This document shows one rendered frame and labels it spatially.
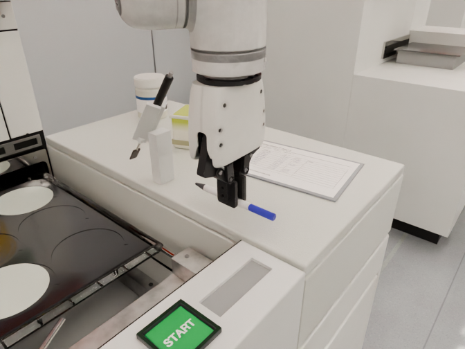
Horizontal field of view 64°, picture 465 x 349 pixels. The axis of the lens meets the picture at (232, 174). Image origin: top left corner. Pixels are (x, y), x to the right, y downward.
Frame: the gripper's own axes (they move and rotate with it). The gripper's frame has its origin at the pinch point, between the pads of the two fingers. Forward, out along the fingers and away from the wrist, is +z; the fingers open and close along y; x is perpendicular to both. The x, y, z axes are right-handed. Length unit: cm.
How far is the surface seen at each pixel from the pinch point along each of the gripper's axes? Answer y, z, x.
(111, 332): 19.5, 11.7, -2.5
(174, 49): -165, 26, -197
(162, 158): 0.4, -0.6, -13.5
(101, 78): -99, 35, -197
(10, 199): 15.2, 9.8, -39.9
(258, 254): 4.5, 4.2, 7.9
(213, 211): 1.6, 3.8, -2.1
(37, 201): 12.5, 9.9, -35.2
